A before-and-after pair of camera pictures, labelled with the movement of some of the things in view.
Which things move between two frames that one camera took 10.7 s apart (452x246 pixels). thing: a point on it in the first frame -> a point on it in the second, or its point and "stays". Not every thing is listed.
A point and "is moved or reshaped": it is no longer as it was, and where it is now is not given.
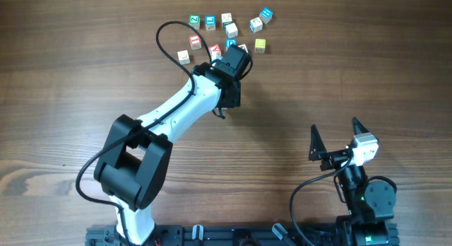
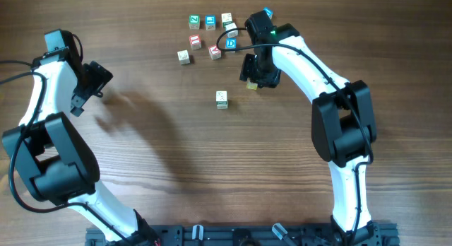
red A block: (215, 48) stays
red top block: (195, 42) stays
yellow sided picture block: (244, 47) is moved or reshaped
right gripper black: (318, 150) -> (246, 73)
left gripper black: (236, 100) -> (101, 75)
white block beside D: (232, 30) stays
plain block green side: (226, 19) stays
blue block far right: (265, 15) stays
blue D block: (230, 41) stays
